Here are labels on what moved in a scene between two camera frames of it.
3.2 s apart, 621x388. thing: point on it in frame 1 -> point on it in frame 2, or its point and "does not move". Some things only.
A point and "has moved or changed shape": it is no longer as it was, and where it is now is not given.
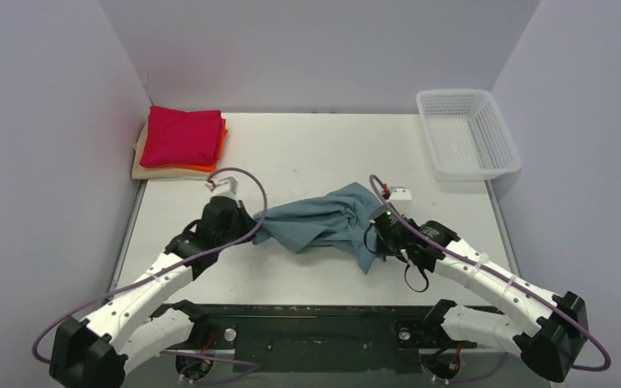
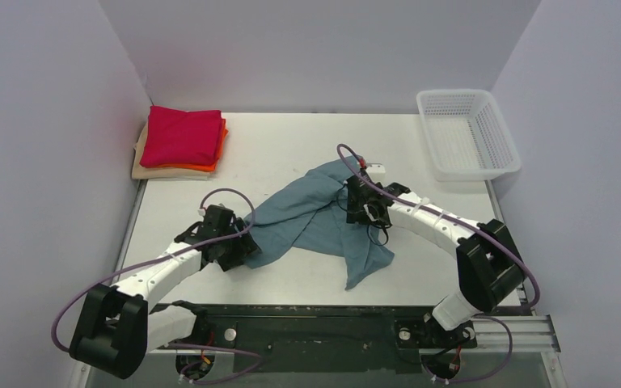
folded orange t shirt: [210, 167] does not move
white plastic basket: [465, 134] does not move
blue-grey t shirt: [325, 223] has moved or changed shape
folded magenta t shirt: [179, 137] does not move
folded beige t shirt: [152, 172] does not move
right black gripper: [377, 234] -> [355, 202]
